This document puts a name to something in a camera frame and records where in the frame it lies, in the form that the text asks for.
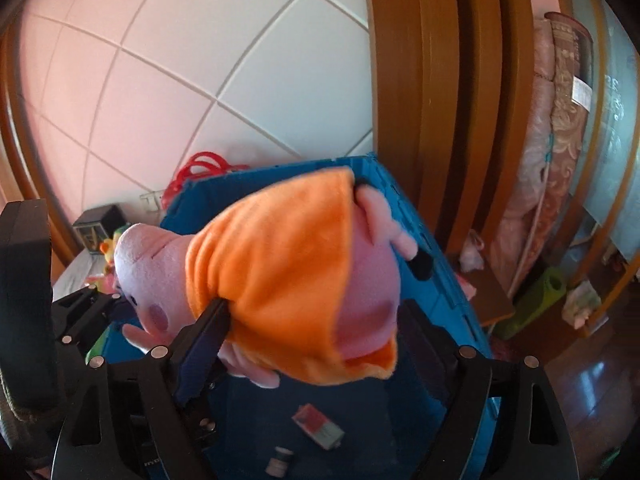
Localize pink rolled carpet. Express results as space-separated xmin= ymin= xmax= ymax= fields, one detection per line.
xmin=487 ymin=17 xmax=556 ymax=301

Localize red handbag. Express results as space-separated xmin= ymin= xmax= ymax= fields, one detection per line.
xmin=161 ymin=151 xmax=251 ymax=211

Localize wooden wall frame post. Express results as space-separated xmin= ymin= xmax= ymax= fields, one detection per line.
xmin=362 ymin=0 xmax=576 ymax=261
xmin=0 ymin=25 xmax=76 ymax=261

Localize frosted glass partition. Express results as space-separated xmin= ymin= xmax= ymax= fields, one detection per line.
xmin=565 ymin=0 xmax=640 ymax=266

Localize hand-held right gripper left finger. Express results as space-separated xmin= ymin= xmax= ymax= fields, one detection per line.
xmin=52 ymin=296 xmax=231 ymax=480

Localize small red white carton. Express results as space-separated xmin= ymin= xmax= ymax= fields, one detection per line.
xmin=291 ymin=404 xmax=345 ymax=450

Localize patterned rolled carpet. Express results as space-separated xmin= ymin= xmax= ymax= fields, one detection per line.
xmin=545 ymin=11 xmax=596 ymax=241

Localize pink pig plush orange dress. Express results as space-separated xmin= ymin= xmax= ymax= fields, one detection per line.
xmin=114 ymin=166 xmax=418 ymax=391

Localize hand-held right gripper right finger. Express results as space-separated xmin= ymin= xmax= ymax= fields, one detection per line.
xmin=397 ymin=300 xmax=581 ymax=480

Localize blue plastic crate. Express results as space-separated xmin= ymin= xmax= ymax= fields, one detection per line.
xmin=85 ymin=152 xmax=501 ymax=480

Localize white plastic bag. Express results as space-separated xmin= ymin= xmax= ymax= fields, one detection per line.
xmin=459 ymin=230 xmax=486 ymax=271

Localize small black box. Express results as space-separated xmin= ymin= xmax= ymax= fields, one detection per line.
xmin=73 ymin=205 xmax=131 ymax=256

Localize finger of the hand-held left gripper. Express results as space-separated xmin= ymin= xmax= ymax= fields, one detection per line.
xmin=52 ymin=284 xmax=136 ymax=361

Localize green foam roll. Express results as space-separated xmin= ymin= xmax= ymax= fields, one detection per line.
xmin=492 ymin=266 xmax=568 ymax=341

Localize grey striped desktop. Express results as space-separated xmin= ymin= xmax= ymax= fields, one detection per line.
xmin=51 ymin=250 xmax=117 ymax=306

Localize yellow duck plush green hat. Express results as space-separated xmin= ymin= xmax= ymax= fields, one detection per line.
xmin=99 ymin=227 xmax=126 ymax=273

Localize white crumpled cloth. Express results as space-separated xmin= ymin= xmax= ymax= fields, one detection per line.
xmin=560 ymin=280 xmax=603 ymax=328

